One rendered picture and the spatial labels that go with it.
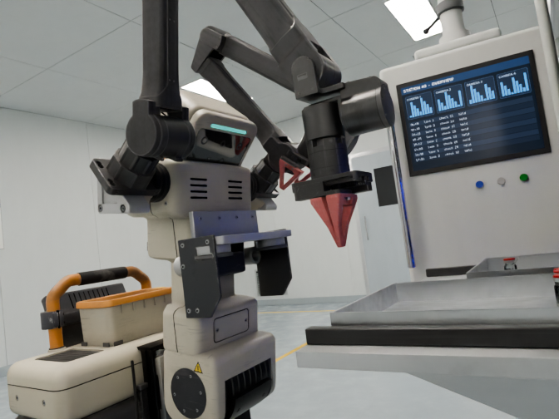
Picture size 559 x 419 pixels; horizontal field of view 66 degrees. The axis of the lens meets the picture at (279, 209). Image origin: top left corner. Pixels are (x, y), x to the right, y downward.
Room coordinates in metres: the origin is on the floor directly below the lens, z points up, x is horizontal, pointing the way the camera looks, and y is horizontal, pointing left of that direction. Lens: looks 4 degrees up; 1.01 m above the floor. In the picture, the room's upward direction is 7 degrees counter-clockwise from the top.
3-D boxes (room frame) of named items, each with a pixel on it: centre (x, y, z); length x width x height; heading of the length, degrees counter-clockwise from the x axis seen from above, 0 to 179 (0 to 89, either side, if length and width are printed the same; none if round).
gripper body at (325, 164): (0.62, -0.08, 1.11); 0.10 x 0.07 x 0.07; 58
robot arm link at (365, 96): (0.60, -0.11, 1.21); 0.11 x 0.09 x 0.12; 59
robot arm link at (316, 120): (0.62, -0.08, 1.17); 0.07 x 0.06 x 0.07; 59
